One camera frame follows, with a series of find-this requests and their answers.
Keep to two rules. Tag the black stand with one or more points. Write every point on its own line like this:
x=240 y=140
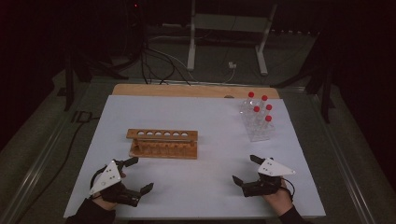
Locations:
x=325 y=90
x=69 y=84

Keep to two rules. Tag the clear acrylic test tube rack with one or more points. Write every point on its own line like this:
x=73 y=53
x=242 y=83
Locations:
x=260 y=133

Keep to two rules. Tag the white table sheet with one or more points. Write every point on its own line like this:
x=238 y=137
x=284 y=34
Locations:
x=202 y=183

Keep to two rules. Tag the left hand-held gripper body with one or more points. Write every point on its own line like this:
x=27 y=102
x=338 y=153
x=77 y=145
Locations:
x=106 y=179

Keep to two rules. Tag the dark power strip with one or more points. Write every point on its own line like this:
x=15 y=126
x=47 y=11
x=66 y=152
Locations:
x=292 y=31

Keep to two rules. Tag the person's left hand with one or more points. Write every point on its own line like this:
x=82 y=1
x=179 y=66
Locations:
x=105 y=202

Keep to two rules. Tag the grey metal stand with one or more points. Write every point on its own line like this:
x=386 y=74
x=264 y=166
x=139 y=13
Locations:
x=191 y=46

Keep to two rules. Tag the person's right hand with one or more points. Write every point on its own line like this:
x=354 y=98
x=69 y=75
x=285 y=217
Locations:
x=280 y=200

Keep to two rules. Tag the aluminium frame rail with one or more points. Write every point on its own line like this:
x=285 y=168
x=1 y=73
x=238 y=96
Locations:
x=34 y=174
x=199 y=82
x=345 y=177

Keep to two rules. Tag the wooden test tube rack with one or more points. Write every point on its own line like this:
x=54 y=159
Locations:
x=162 y=151

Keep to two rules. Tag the white plug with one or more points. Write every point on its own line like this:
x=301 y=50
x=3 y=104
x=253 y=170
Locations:
x=232 y=65

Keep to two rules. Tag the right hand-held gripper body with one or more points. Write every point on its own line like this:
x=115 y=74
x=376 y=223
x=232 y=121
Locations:
x=271 y=168

